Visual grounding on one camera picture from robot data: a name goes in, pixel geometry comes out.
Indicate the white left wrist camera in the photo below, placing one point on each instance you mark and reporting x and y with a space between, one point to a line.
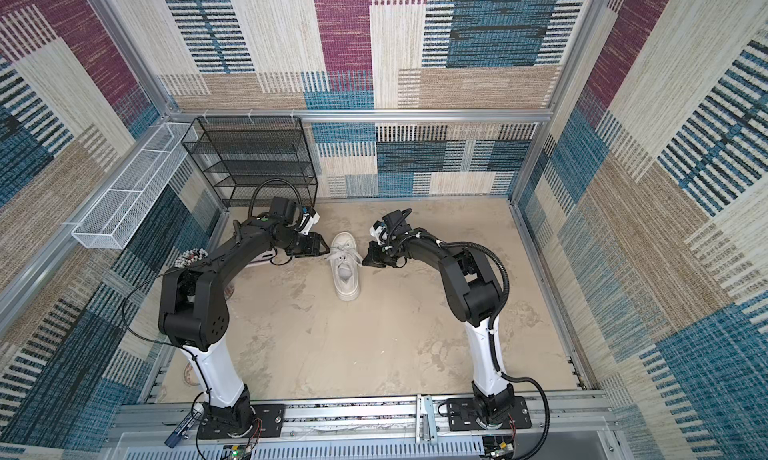
310 217

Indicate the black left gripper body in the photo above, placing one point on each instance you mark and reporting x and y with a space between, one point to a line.
304 245

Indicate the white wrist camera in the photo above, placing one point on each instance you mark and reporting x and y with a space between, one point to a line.
380 232
310 217

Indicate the white sneaker shoe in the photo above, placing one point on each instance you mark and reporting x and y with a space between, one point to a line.
346 282

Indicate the white shoelace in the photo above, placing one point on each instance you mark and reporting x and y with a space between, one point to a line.
348 258

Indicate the black mesh shelf rack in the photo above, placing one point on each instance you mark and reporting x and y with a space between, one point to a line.
238 155

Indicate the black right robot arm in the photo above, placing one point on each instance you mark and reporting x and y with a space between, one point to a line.
476 287

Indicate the clear cup of pencils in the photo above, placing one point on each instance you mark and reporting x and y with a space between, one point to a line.
189 257

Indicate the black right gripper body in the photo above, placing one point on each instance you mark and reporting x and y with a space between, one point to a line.
383 255

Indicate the clear tape roll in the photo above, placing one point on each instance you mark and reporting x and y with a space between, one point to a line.
189 376

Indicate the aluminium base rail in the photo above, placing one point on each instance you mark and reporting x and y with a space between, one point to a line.
568 425

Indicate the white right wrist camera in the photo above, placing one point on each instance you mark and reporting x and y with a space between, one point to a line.
380 232

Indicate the white wire mesh tray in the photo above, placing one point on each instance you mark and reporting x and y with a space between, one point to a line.
119 212

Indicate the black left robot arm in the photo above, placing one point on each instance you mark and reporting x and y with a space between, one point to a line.
194 314

